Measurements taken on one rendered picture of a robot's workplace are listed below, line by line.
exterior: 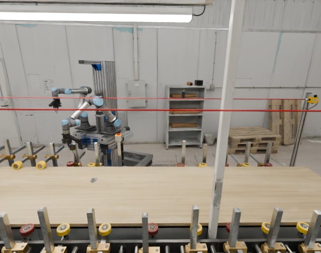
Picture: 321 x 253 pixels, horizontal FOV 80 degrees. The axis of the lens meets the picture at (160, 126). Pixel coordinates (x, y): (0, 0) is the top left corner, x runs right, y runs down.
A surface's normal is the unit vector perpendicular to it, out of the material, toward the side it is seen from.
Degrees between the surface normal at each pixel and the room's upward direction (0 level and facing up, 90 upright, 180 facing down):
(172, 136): 90
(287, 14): 90
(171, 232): 90
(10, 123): 90
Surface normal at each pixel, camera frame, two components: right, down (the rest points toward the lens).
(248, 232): 0.02, 0.29
